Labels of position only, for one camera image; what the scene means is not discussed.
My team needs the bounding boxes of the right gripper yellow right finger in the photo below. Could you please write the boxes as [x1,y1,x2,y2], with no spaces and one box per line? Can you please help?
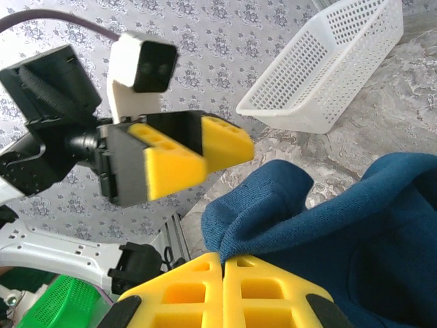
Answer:
[223,255,346,328]

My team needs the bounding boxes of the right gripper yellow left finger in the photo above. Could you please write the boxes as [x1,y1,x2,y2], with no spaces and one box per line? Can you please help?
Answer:
[117,251,225,328]

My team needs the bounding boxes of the white perforated plastic basket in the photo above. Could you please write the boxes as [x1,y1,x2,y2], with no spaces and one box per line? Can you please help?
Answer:
[235,0,406,135]

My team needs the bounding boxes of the blue t-shirt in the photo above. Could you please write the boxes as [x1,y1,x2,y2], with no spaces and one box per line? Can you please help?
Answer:
[200,152,437,328]

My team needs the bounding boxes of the green plastic basket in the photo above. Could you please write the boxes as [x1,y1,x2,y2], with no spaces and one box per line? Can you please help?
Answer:
[15,275,110,328]

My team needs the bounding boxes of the aluminium slotted frame beam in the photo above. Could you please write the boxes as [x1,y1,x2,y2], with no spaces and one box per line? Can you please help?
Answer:
[159,212,193,264]

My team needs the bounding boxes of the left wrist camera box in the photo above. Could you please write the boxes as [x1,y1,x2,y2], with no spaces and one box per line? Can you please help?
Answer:
[108,30,179,124]

